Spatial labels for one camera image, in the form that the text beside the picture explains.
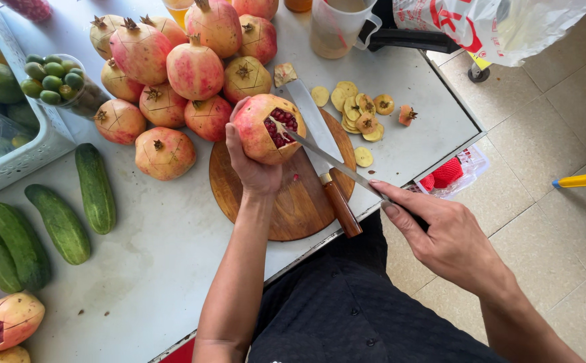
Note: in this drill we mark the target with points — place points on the person's right hand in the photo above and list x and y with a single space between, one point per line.
449 242

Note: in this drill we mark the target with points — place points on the person's left hand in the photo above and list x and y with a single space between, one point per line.
255 176

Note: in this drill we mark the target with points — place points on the cut pomegranate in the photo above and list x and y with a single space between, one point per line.
255 131

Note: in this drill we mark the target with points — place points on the round wooden cutting board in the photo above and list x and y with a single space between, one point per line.
293 211

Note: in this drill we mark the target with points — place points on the bag of red foam nets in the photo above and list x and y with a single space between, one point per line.
446 174

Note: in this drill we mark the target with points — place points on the square pomegranate rind piece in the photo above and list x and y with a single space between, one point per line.
284 73

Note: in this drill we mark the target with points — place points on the person's black clothing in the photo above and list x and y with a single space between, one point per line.
353 307

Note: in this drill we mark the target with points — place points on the scattered yellow peel slices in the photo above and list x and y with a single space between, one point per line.
353 106

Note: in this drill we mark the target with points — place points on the pile of whole scored pomegranates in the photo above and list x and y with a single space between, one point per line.
192 70

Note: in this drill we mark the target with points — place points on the orange pomegranate crown piece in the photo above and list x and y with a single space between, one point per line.
407 115

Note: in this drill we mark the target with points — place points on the clear plastic measuring jug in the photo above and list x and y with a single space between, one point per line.
335 30

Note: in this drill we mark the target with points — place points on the black caster wheel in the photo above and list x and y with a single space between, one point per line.
478 74

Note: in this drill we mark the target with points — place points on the amber jar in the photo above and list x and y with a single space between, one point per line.
298 5

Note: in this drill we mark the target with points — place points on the glass of orange juice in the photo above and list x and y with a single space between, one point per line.
178 12

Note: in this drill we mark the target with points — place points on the red plastic stool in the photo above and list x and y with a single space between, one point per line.
179 353

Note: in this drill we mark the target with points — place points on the white plastic bag red print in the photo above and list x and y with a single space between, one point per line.
494 27

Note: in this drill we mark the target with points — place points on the clear cup of green limes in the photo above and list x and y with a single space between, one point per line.
56 83

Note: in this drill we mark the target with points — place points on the white plastic basket of fruit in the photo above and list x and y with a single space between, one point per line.
0 80

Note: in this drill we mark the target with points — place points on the cup of red pomegranate seeds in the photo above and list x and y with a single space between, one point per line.
28 7

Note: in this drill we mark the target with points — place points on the peeled pomegranate showing seeds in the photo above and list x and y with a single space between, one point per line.
8 317

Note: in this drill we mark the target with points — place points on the peeled pale pomegranate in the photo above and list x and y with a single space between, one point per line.
3 356

